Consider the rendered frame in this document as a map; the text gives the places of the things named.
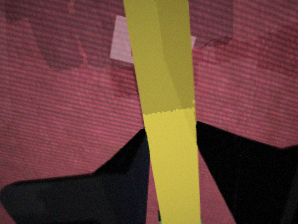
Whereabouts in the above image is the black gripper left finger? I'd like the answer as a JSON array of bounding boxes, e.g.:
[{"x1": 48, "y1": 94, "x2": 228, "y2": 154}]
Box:
[{"x1": 0, "y1": 128, "x2": 150, "y2": 224}]

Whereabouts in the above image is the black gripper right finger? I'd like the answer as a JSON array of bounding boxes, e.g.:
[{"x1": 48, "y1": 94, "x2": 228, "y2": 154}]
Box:
[{"x1": 196, "y1": 121, "x2": 298, "y2": 224}]

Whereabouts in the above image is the yellow bar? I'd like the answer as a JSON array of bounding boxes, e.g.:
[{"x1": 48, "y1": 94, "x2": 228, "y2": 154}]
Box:
[{"x1": 123, "y1": 0, "x2": 201, "y2": 224}]

